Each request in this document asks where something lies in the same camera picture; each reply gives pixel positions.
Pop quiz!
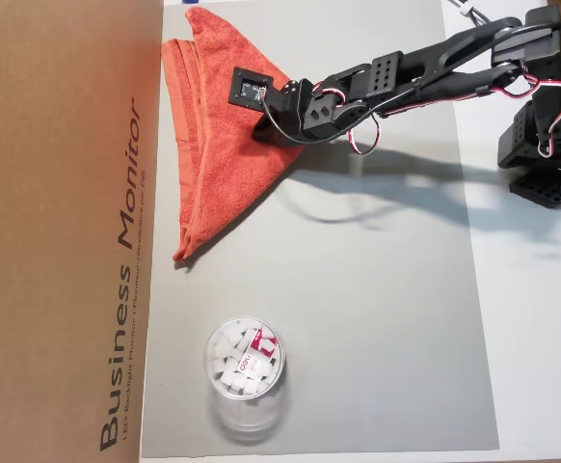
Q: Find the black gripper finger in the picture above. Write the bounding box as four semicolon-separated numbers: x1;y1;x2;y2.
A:
252;115;291;147

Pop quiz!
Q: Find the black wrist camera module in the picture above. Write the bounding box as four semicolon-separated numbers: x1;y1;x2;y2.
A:
228;67;273;110

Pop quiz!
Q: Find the clear jar with white cubes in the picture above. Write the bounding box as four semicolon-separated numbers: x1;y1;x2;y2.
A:
201;315;292;446

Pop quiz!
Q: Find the orange terry towel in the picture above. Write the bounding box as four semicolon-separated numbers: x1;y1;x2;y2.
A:
159;6;307;264

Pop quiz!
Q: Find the brown cardboard monitor box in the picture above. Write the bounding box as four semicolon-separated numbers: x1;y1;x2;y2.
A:
0;0;166;463

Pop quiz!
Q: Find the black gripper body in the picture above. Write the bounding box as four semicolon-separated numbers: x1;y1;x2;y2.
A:
261;79;318;146

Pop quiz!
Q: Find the thin black camera cable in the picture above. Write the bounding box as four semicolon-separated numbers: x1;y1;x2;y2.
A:
260;21;561;146

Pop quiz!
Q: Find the grey desk mat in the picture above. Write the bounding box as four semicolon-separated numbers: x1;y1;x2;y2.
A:
139;0;501;459

